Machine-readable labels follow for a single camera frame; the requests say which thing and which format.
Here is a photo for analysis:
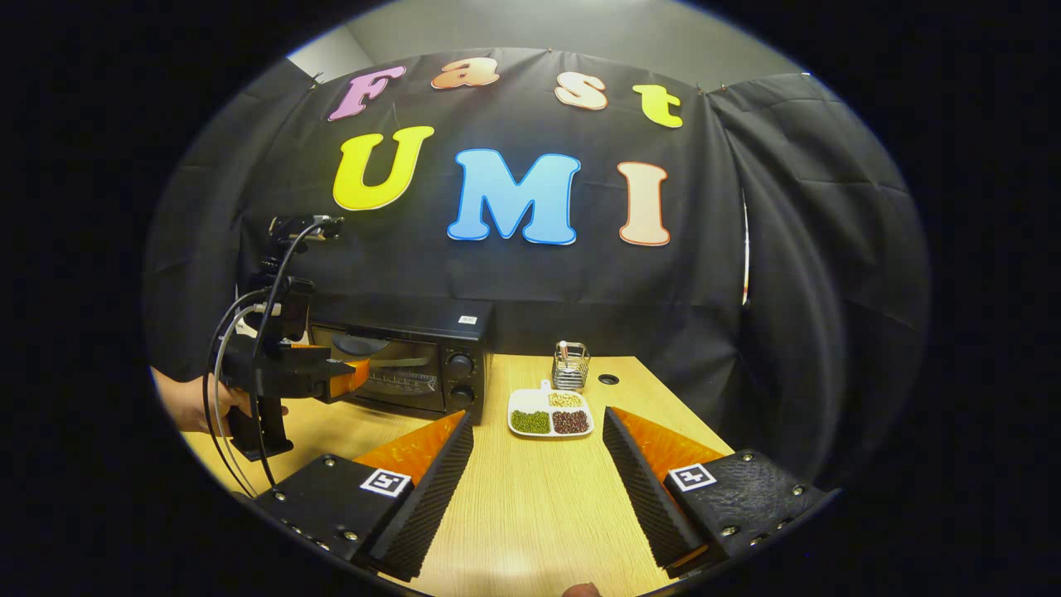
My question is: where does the white divided dish of beans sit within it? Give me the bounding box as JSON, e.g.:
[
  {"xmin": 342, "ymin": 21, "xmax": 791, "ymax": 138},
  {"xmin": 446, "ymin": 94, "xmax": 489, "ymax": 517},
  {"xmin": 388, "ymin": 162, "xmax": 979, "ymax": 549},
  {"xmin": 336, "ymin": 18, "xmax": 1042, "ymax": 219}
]
[{"xmin": 507, "ymin": 379, "xmax": 595, "ymax": 439}]

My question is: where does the black backdrop cloth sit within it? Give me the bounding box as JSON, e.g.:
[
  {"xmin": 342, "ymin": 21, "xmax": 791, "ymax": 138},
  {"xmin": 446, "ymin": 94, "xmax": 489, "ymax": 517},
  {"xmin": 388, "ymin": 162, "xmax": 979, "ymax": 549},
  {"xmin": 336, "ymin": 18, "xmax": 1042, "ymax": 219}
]
[{"xmin": 145, "ymin": 47, "xmax": 933, "ymax": 490}]

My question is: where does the black cable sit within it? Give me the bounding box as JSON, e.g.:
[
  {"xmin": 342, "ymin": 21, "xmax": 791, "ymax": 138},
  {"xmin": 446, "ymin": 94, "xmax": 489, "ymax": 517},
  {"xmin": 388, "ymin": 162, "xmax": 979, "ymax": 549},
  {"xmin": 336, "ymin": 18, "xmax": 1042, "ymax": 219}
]
[{"xmin": 202, "ymin": 217, "xmax": 334, "ymax": 500}]

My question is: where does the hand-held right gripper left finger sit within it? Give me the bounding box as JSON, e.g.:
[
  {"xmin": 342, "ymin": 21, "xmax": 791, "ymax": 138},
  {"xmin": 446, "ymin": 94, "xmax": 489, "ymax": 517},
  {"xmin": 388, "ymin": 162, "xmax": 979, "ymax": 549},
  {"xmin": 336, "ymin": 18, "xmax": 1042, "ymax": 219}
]
[{"xmin": 253, "ymin": 409, "xmax": 476, "ymax": 583}]

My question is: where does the black electric oven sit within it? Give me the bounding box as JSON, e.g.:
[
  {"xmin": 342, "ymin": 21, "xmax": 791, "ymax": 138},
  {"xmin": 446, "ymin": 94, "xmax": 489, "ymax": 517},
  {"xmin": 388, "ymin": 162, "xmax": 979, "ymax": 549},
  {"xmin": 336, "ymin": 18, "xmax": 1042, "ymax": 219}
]
[{"xmin": 308, "ymin": 300, "xmax": 497, "ymax": 417}]

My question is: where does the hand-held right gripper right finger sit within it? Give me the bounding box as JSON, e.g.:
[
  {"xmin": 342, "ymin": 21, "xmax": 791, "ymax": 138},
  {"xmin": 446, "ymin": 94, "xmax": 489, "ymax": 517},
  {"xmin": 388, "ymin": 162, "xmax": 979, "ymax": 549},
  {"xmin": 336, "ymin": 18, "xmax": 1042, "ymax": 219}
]
[{"xmin": 603, "ymin": 405, "xmax": 830, "ymax": 580}]

